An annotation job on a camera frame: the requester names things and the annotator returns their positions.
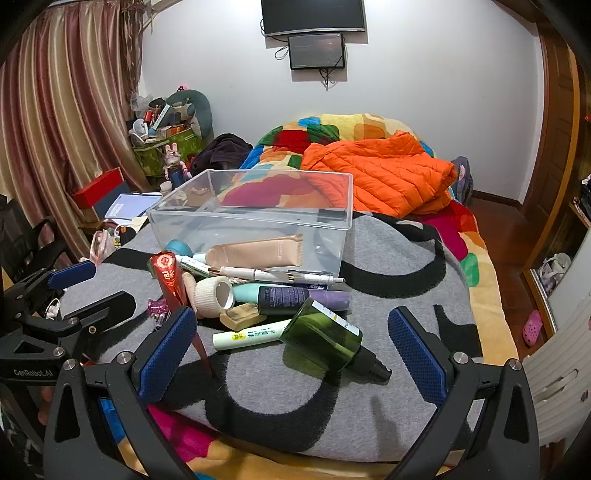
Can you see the wooden door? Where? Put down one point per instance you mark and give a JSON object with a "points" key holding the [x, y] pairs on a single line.
{"points": [[554, 161]]}

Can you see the black mesh chair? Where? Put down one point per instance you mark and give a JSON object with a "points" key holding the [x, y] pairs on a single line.
{"points": [[23, 235]]}

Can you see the white green tube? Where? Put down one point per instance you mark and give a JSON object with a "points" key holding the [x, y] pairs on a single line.
{"points": [[249, 334]]}

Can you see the large black wall television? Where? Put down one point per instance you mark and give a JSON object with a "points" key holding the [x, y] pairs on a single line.
{"points": [[314, 16]]}

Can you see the white blue notebook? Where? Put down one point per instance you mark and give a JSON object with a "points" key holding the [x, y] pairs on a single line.
{"points": [[131, 205]]}

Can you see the brown glass bottle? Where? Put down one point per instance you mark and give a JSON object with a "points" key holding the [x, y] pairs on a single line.
{"points": [[323, 337]]}

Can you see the mahjong tile block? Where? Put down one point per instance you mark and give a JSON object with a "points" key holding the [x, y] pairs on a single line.
{"points": [[240, 317]]}

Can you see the small black wall monitor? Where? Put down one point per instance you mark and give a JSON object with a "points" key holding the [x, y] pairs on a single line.
{"points": [[317, 50]]}

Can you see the red box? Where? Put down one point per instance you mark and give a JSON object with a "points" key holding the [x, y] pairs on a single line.
{"points": [[97, 189]]}

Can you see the white silver pen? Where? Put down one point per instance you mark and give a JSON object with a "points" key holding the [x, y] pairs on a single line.
{"points": [[277, 275]]}

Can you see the dark cloth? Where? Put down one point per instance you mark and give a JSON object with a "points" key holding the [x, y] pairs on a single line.
{"points": [[221, 150]]}

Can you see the wooden shelf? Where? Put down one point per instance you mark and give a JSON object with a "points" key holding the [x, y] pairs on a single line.
{"points": [[582, 203]]}

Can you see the purple tube with dark cap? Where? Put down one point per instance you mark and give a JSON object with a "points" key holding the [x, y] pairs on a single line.
{"points": [[300, 299]]}

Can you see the colourful patchwork blanket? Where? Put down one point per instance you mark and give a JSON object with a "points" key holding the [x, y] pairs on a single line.
{"points": [[480, 286]]}

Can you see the grey garment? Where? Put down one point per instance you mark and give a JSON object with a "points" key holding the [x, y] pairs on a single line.
{"points": [[462, 180]]}

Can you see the peach cylindrical tube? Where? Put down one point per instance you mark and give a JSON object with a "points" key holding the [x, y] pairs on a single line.
{"points": [[189, 288]]}

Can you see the striped brown curtain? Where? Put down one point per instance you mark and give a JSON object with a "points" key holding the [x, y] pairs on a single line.
{"points": [[60, 115]]}

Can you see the small white tube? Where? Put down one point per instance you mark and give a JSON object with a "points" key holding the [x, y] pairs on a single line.
{"points": [[196, 266]]}

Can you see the grey green neck pillow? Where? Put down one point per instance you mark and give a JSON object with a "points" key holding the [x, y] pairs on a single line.
{"points": [[198, 106]]}

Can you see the orange down jacket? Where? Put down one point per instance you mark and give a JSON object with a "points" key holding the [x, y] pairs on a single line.
{"points": [[378, 170]]}

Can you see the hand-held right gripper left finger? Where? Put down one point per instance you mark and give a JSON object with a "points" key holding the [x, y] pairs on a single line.
{"points": [[166, 355]]}

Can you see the pink transparent case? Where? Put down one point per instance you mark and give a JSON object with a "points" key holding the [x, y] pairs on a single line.
{"points": [[104, 244]]}

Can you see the blue round jar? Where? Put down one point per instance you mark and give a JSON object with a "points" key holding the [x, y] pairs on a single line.
{"points": [[178, 248]]}

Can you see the green patterned bag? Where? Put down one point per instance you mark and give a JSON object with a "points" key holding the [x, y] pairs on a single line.
{"points": [[182, 147]]}

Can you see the pink clog shoe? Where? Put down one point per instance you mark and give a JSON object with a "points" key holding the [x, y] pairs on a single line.
{"points": [[533, 327]]}

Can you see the white sliding door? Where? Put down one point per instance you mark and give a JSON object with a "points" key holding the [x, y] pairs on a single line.
{"points": [[565, 369]]}

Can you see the rose gold shoehorn brush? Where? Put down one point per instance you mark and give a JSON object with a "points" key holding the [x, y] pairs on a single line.
{"points": [[254, 251]]}

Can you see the cream ribbed cylinder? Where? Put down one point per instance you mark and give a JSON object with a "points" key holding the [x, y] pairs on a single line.
{"points": [[210, 300]]}

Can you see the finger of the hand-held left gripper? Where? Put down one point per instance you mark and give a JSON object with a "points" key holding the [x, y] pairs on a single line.
{"points": [[108, 309], [71, 274]]}

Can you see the red gold printed packet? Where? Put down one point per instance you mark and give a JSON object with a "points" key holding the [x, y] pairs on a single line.
{"points": [[168, 281]]}

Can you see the teal tube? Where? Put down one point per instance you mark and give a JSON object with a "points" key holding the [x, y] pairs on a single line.
{"points": [[247, 291]]}

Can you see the pink bunny figure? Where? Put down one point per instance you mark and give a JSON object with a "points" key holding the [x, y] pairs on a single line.
{"points": [[174, 161]]}

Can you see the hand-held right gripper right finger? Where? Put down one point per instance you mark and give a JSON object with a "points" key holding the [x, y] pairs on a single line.
{"points": [[418, 355]]}

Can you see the clear plastic storage box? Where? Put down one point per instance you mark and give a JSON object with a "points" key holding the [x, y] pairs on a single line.
{"points": [[258, 217]]}

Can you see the white bag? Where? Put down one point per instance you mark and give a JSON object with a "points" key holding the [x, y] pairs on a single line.
{"points": [[554, 272]]}

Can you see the pink shiny wrapper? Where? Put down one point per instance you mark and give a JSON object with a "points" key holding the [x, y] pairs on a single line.
{"points": [[159, 311]]}

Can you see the person's left hand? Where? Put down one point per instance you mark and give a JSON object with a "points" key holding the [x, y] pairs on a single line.
{"points": [[44, 401]]}

